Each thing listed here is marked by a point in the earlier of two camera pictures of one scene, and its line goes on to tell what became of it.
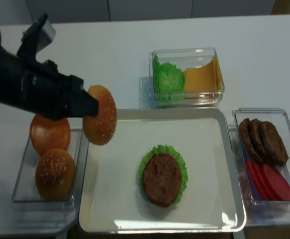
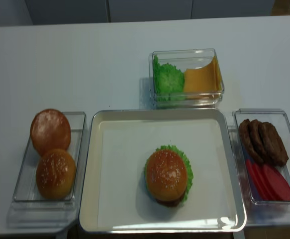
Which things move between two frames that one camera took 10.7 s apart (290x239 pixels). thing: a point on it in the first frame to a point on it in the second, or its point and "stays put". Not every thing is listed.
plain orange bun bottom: x=46 y=134 stays put
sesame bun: x=55 y=174 stays put
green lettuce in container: x=168 y=81 stays put
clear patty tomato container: x=270 y=167 stays put
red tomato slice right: x=280 y=184 stays put
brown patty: x=161 y=179 to x=171 y=203
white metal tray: x=111 y=199 stays put
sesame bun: x=100 y=129 to x=166 y=175
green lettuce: x=163 y=149 to x=189 y=172
